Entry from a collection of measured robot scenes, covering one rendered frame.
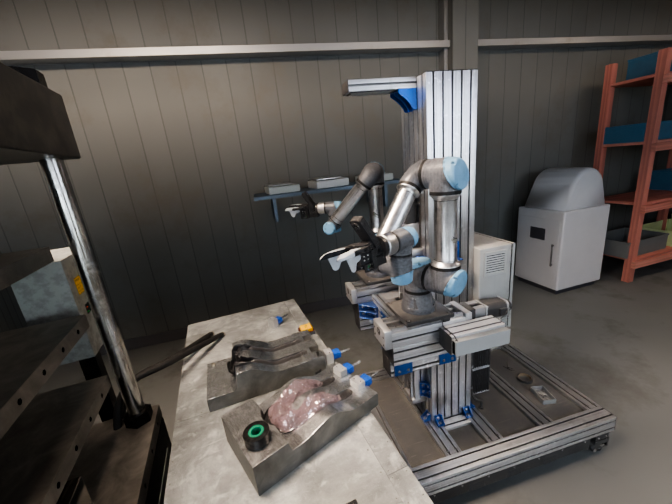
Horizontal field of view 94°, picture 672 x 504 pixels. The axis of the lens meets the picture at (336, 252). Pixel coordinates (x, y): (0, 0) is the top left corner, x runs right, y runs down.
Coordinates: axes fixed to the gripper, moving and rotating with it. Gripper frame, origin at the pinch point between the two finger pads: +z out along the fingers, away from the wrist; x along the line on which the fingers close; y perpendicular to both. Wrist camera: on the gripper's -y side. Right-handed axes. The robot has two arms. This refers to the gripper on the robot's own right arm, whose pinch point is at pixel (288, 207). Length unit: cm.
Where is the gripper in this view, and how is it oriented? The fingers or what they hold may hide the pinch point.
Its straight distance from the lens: 205.4
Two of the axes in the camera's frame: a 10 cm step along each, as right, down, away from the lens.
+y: 1.3, 9.1, 4.0
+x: 1.9, -4.2, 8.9
